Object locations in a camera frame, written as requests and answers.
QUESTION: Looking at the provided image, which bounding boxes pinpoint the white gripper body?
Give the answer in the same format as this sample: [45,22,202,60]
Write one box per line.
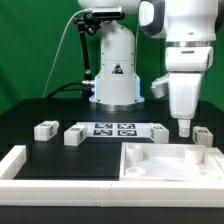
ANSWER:
[151,72,204,120]

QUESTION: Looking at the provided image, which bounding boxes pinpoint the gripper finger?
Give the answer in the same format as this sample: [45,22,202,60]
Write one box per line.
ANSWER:
[178,119,191,138]

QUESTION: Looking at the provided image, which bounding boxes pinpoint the white square tabletop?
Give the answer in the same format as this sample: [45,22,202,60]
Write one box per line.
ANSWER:
[119,142,224,182]

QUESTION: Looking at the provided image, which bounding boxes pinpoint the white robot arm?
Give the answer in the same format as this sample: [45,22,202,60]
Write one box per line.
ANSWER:
[78,0,224,137]

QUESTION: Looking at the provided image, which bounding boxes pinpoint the AprilTag marker sheet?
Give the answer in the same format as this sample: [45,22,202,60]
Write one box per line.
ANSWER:
[78,122,149,138]

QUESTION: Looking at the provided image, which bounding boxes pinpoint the white U-shaped obstacle fence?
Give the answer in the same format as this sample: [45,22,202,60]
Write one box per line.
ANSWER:
[0,145,224,207]

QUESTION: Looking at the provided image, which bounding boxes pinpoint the grey depth camera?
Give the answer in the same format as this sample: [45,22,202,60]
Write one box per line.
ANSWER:
[92,6,124,19]

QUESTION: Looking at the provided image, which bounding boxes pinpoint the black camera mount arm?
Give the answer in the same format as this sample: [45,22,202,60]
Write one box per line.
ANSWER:
[72,12,101,98]

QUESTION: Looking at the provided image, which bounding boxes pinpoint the black base cables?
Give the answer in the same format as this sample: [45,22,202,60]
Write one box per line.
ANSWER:
[46,82,84,99]

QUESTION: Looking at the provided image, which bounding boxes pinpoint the white camera cable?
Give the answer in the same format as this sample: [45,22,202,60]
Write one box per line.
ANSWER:
[42,8,93,99]

